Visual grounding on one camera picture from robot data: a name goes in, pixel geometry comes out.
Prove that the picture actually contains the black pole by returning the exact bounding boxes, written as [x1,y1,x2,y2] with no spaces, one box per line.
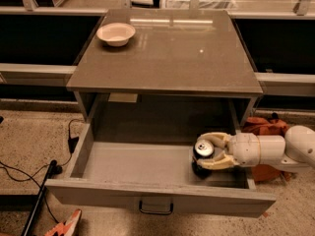
[21,160,57,236]

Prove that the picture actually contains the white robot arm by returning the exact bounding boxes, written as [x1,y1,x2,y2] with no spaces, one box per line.
[193,126,315,173]

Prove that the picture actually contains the white paper bowl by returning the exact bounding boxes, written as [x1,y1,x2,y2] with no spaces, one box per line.
[96,23,136,47]

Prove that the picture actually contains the orange backpack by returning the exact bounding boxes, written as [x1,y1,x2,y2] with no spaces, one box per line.
[242,113,291,183]

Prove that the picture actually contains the grey cabinet with top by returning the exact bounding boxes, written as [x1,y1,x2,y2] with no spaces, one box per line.
[66,8,265,130]

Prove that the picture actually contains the blue pepsi can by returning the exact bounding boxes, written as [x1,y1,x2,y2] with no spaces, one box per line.
[192,140,215,179]

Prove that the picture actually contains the open grey top drawer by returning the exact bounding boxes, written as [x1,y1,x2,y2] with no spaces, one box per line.
[44,100,277,219]

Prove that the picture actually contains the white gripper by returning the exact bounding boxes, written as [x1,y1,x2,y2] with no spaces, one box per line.
[197,132,260,170]

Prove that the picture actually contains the black floor cable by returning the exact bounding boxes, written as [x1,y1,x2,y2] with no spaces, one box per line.
[0,118,85,224]

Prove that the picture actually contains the black power adapter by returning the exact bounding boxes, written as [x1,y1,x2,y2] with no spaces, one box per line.
[68,137,79,153]

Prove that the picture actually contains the black drawer handle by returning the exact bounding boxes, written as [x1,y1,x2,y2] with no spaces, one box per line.
[138,201,173,215]

